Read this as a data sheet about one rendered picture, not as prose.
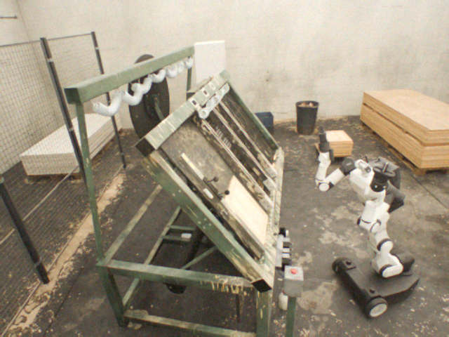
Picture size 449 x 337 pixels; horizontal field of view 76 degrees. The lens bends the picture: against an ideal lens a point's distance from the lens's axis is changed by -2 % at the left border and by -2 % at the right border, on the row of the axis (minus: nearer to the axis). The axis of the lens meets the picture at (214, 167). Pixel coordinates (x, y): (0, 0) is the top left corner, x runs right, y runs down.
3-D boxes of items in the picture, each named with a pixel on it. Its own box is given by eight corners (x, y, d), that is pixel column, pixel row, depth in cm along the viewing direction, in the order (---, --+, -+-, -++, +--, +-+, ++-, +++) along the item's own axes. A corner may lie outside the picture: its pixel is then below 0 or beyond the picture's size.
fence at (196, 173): (260, 253, 218) (265, 251, 217) (177, 159, 197) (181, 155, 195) (261, 248, 223) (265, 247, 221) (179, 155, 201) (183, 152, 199)
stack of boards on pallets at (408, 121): (484, 173, 450) (502, 126, 414) (417, 176, 458) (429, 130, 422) (403, 122, 667) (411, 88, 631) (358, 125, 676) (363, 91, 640)
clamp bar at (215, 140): (266, 212, 263) (289, 200, 251) (179, 108, 236) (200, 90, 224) (267, 206, 271) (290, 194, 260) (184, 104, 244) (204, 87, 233)
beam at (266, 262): (260, 293, 202) (273, 289, 197) (250, 283, 200) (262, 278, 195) (277, 156, 391) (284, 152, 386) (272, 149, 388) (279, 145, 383)
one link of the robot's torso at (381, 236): (380, 236, 267) (377, 199, 245) (394, 249, 252) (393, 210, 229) (365, 243, 267) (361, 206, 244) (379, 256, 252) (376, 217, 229)
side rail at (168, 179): (250, 282, 200) (262, 277, 195) (139, 163, 175) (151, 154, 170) (250, 276, 205) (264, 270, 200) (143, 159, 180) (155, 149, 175)
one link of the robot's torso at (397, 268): (386, 260, 287) (389, 250, 281) (401, 274, 270) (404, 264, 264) (368, 265, 284) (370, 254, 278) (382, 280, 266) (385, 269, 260)
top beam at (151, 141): (145, 158, 172) (156, 149, 167) (133, 145, 169) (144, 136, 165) (224, 80, 360) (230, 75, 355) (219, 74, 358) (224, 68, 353)
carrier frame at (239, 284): (267, 356, 236) (269, 286, 198) (118, 326, 270) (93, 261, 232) (280, 203, 423) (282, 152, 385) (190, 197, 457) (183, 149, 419)
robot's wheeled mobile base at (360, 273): (386, 258, 313) (393, 234, 298) (426, 297, 268) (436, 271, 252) (334, 272, 303) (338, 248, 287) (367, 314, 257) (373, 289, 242)
